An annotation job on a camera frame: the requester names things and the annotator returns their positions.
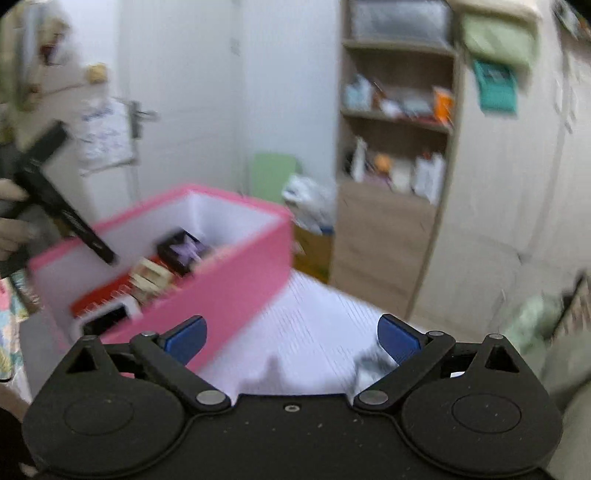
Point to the clear storage bag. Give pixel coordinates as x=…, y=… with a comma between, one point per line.
x=399, y=18

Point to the beige hanging garment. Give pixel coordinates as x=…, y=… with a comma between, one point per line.
x=27, y=55

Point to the cream tooth model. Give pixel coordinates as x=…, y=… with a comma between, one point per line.
x=150, y=277

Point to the white spray bottle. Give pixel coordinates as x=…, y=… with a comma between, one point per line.
x=359, y=159

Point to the white jar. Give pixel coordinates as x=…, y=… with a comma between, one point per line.
x=400, y=177

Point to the white door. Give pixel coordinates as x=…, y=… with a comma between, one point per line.
x=184, y=115

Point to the person's left hand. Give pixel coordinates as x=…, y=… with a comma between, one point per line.
x=11, y=233

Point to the colourful printed fabric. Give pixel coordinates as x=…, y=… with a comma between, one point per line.
x=9, y=332

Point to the purple small packet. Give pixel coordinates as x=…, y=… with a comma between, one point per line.
x=184, y=249

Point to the white bottle red cap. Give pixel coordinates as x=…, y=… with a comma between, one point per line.
x=420, y=175

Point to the black rectangular tray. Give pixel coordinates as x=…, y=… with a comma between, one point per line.
x=173, y=263

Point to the green puffer jacket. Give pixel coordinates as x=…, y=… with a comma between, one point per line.
x=545, y=332

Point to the light green hanging bag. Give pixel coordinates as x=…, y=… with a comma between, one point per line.
x=501, y=39

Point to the white portable router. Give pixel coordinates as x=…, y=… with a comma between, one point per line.
x=108, y=316

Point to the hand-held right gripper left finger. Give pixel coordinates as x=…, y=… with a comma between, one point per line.
x=187, y=339

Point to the light wooden wardrobe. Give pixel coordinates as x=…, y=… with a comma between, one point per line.
x=498, y=207

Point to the wooden shelf unit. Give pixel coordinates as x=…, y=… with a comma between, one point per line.
x=388, y=230

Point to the white plastic bag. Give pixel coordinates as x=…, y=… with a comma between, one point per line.
x=309, y=203

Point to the teal hanging bag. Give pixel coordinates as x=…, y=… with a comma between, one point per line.
x=496, y=87

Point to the white paper sheet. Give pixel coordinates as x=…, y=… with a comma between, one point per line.
x=104, y=138

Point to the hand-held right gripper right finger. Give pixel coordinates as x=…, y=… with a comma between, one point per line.
x=397, y=339

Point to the pink cardboard box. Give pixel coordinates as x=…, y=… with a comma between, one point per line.
x=221, y=295

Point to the tall white bottle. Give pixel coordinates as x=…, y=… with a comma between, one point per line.
x=436, y=177

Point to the blue and white box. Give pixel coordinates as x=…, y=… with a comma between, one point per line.
x=358, y=92

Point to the small yellow plush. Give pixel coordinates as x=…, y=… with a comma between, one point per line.
x=97, y=71

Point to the light green board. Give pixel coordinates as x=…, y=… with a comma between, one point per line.
x=272, y=177

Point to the orange cup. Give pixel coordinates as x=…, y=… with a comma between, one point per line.
x=442, y=104

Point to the brown cardboard box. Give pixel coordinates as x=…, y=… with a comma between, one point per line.
x=314, y=251

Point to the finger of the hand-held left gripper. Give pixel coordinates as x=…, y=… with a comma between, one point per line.
x=99, y=247

